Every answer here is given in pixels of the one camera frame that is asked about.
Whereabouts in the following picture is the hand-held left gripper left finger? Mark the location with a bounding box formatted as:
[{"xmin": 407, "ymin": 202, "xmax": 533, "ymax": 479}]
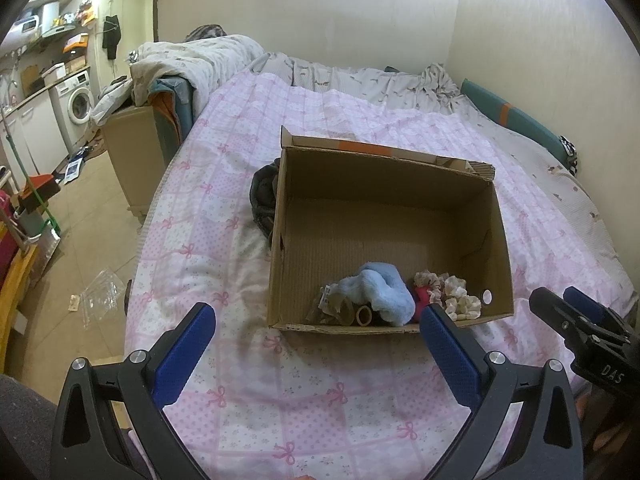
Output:
[{"xmin": 50, "ymin": 302, "xmax": 217, "ymax": 480}]

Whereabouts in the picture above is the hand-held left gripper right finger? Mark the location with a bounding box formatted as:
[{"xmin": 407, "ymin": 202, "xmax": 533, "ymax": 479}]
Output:
[{"xmin": 420, "ymin": 304, "xmax": 586, "ymax": 480}]

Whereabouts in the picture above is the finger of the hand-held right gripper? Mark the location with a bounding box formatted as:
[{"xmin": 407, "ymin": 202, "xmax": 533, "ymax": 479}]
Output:
[
  {"xmin": 563, "ymin": 285, "xmax": 632, "ymax": 345},
  {"xmin": 529, "ymin": 286, "xmax": 590, "ymax": 357}
]

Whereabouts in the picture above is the bright pink soft item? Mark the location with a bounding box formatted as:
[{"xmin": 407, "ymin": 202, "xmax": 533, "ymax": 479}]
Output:
[{"xmin": 412, "ymin": 285, "xmax": 440, "ymax": 312}]

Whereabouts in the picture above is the beige lace scrunchie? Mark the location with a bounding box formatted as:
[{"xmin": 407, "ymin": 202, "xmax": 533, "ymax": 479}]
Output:
[{"xmin": 412, "ymin": 271, "xmax": 451, "ymax": 293}]

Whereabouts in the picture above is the light blue fluffy scrunchie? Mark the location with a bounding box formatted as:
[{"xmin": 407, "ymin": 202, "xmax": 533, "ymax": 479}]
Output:
[{"xmin": 332, "ymin": 261, "xmax": 417, "ymax": 323}]

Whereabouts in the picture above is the brown cardboard box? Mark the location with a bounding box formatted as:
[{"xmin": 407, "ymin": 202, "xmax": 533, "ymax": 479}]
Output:
[{"xmin": 267, "ymin": 126, "xmax": 516, "ymax": 336}]

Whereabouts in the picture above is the white fluffy scrunchie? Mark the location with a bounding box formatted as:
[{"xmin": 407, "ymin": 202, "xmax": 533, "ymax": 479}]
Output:
[{"xmin": 442, "ymin": 276, "xmax": 483, "ymax": 322}]

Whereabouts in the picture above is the clear plastic bag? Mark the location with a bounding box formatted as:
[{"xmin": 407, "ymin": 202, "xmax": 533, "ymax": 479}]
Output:
[{"xmin": 80, "ymin": 269, "xmax": 128, "ymax": 328}]

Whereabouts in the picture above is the clear plastic packet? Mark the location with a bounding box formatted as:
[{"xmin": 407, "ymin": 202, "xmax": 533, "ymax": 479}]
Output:
[{"xmin": 306, "ymin": 282, "xmax": 361, "ymax": 326}]

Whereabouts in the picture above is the pink bow patterned blanket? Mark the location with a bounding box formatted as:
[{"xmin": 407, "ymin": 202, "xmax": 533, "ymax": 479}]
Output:
[{"xmin": 122, "ymin": 71, "xmax": 626, "ymax": 480}]

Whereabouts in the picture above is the black and white patterned item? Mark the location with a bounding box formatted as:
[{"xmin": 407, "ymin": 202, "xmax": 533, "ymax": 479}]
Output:
[{"xmin": 559, "ymin": 135, "xmax": 580, "ymax": 176}]

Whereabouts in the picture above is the grey striped garment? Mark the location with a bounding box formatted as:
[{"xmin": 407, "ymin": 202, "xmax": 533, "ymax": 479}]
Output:
[{"xmin": 250, "ymin": 158, "xmax": 282, "ymax": 238}]

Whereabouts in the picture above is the teal headboard cushion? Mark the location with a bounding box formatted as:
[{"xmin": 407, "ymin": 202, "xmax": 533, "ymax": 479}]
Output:
[{"xmin": 460, "ymin": 78, "xmax": 576, "ymax": 161}]

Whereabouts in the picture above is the light wooden bedside cabinet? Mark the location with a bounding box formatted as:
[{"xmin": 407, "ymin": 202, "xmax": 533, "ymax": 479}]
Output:
[{"xmin": 102, "ymin": 105, "xmax": 167, "ymax": 217}]

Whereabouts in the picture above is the pink bag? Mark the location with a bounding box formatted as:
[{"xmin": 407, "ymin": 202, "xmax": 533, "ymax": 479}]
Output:
[{"xmin": 0, "ymin": 190, "xmax": 17, "ymax": 281}]

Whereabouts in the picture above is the grey blue folded cloth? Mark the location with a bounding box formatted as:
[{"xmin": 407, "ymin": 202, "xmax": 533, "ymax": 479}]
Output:
[{"xmin": 152, "ymin": 77, "xmax": 196, "ymax": 161}]

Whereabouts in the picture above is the white washing machine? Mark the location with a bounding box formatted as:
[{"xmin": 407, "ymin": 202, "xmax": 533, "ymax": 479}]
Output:
[{"xmin": 54, "ymin": 71, "xmax": 96, "ymax": 126}]

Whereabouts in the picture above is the white floral quilt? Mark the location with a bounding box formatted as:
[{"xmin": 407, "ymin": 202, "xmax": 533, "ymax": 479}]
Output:
[{"xmin": 91, "ymin": 35, "xmax": 266, "ymax": 127}]

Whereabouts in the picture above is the dark striped pillow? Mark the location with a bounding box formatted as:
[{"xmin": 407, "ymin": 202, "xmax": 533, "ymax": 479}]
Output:
[{"xmin": 185, "ymin": 24, "xmax": 228, "ymax": 42}]

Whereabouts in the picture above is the black hanging garment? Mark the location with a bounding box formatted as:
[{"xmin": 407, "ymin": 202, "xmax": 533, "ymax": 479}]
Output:
[{"xmin": 102, "ymin": 15, "xmax": 122, "ymax": 61}]

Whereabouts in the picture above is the white water heater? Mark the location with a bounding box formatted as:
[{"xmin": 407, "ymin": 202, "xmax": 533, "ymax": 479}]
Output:
[{"xmin": 37, "ymin": 2, "xmax": 62, "ymax": 36}]

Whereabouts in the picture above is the red brush with green handle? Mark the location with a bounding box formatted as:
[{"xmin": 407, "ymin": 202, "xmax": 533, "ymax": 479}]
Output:
[{"xmin": 0, "ymin": 110, "xmax": 62, "ymax": 236}]

